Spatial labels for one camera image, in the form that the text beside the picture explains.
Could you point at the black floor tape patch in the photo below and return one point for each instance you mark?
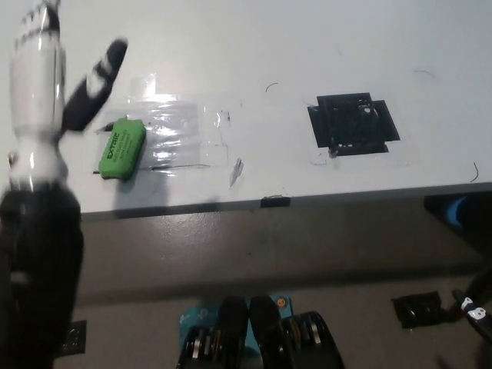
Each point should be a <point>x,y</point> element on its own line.
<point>75,338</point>
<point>419,309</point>

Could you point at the small black edge tape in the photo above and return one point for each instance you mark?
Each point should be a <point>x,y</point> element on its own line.
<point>275,201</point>

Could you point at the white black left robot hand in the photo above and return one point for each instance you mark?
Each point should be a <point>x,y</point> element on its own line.
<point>34,88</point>

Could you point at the small clear tape scrap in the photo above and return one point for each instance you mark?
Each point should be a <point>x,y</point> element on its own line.
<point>236,172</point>

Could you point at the green whiteboard eraser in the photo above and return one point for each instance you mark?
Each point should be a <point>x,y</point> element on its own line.
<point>123,150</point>

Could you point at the large clear tape sheet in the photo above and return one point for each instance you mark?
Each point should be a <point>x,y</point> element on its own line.
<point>177,132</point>

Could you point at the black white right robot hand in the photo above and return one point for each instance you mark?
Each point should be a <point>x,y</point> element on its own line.
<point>474,311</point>

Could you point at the black blue object under desk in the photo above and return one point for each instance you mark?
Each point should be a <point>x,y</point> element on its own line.
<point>455,211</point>

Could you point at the black tape patch on desk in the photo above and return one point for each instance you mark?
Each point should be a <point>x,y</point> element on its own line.
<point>351,125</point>

